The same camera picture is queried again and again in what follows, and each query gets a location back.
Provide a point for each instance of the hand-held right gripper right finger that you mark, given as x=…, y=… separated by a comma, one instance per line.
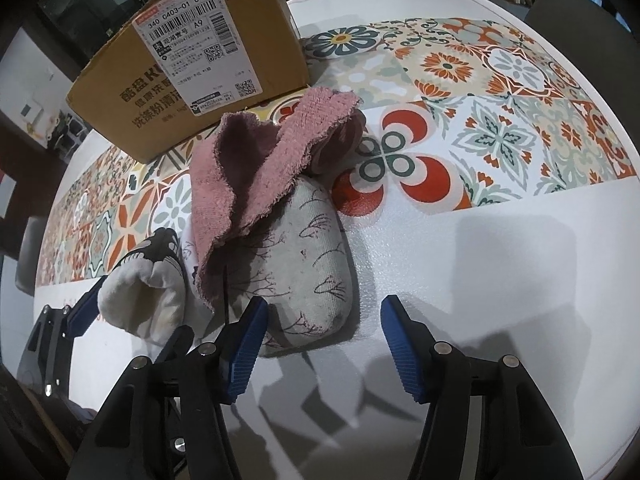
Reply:
x=404, y=355

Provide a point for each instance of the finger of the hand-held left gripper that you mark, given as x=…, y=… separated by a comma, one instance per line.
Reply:
x=85, y=307
x=176, y=342

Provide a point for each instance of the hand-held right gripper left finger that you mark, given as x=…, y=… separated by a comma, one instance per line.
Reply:
x=244, y=355

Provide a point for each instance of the white and black sock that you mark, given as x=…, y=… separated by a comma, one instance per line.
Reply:
x=135, y=290

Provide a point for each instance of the grey branch print sock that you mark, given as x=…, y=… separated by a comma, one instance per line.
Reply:
x=320, y=260

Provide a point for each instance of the pink towel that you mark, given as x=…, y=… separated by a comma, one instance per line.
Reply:
x=250, y=185

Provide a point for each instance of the brown cardboard box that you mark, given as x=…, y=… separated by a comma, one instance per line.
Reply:
x=125, y=110

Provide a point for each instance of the grey dining chair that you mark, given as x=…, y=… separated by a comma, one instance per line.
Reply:
x=575, y=15
x=27, y=255

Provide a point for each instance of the floral patterned tablecloth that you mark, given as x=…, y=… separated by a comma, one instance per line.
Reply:
x=500, y=260

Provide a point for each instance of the shoe rack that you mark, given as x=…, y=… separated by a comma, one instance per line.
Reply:
x=62, y=132

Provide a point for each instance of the sliding glass door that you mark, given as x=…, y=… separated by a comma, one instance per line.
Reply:
x=90, y=5

